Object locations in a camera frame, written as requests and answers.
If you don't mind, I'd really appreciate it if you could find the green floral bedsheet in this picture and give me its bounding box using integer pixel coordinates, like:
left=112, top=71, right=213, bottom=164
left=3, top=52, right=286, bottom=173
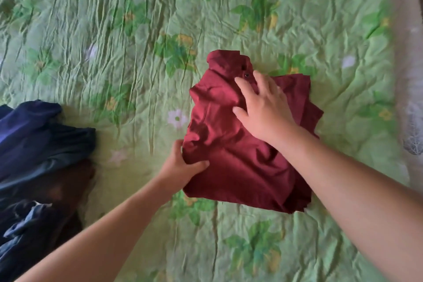
left=0, top=0, right=414, bottom=282

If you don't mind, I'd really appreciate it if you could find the brown fleece garment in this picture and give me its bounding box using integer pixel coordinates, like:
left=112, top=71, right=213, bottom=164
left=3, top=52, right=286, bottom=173
left=33, top=159, right=96, bottom=236

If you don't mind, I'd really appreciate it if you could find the person's right forearm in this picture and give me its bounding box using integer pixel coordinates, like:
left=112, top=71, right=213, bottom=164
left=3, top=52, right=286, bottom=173
left=274, top=125, right=423, bottom=282

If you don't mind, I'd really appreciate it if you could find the person's right hand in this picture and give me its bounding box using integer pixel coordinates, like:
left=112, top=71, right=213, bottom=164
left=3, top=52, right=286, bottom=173
left=233, top=70, right=298, bottom=147

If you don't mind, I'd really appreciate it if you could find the person's left forearm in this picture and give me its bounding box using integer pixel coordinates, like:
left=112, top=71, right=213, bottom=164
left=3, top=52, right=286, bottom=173
left=16, top=176, right=176, bottom=282

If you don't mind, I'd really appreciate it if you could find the dark red shirt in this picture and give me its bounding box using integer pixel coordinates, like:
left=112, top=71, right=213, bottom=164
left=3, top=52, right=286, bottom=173
left=182, top=49, right=324, bottom=215

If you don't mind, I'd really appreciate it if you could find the blue shirt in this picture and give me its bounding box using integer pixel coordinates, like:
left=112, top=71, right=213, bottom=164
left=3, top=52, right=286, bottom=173
left=0, top=100, right=63, bottom=180

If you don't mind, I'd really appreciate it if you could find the person's left hand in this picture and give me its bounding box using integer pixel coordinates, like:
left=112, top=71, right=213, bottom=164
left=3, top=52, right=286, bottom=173
left=158, top=139, right=211, bottom=195

